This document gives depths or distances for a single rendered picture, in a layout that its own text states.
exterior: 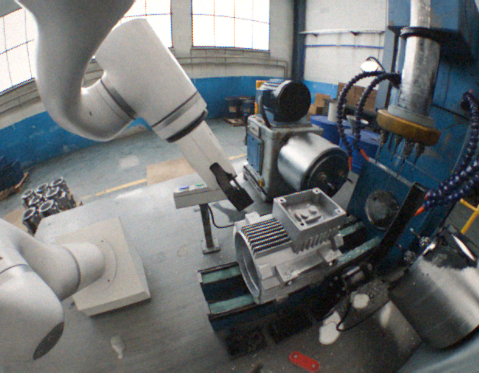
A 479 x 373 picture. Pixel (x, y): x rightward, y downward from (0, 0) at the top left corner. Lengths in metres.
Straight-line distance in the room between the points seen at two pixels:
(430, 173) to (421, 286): 0.41
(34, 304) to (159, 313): 0.44
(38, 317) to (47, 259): 0.16
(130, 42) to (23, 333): 0.34
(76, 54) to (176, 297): 0.63
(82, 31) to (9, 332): 0.27
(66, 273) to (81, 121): 0.30
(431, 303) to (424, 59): 0.51
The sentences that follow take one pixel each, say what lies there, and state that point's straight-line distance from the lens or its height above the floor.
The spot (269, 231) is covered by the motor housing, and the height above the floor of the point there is 1.11.
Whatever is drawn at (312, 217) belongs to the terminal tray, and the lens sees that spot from 0.40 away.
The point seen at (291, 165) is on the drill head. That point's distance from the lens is 0.71.
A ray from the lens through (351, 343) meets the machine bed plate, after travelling 0.67.
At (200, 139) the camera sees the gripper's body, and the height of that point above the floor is 1.30.
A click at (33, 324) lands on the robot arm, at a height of 1.21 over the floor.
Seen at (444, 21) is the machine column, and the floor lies 1.58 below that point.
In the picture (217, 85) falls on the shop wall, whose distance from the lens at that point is 6.11.
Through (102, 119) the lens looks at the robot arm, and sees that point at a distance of 0.25.
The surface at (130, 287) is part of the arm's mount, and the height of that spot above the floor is 0.87.
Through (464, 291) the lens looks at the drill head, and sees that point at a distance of 0.49.
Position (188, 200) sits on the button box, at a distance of 0.56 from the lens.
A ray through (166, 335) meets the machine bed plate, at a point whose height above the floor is 0.80.
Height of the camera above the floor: 1.38
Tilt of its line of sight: 33 degrees down
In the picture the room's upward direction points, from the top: straight up
